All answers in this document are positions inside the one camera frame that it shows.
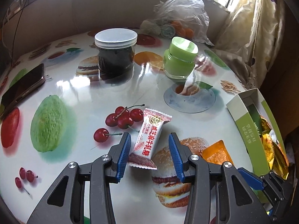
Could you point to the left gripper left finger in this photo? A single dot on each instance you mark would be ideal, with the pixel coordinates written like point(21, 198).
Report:
point(63, 202)

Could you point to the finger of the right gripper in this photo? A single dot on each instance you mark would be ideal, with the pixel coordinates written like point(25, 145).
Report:
point(252, 180)

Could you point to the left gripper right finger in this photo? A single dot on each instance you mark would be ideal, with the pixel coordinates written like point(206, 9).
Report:
point(218, 192)

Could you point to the white pink sesame nougat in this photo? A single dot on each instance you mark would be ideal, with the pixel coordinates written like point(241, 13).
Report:
point(147, 140)

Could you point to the silver orange snack pouch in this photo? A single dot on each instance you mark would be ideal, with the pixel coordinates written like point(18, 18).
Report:
point(216, 153)

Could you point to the green white cardboard box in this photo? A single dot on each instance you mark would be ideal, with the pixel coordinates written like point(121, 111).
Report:
point(246, 108)

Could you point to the black smartphone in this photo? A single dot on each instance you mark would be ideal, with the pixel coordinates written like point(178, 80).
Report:
point(22, 88)

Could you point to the green glass jar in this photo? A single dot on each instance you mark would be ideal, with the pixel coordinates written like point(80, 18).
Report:
point(179, 58)

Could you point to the cream patterned curtain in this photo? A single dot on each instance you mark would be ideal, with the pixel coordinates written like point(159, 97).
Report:
point(251, 38)

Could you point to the dark jar white lid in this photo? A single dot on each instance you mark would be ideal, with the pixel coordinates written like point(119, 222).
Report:
point(116, 51)

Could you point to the clear plastic bag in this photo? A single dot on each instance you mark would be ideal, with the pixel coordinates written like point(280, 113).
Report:
point(184, 18)

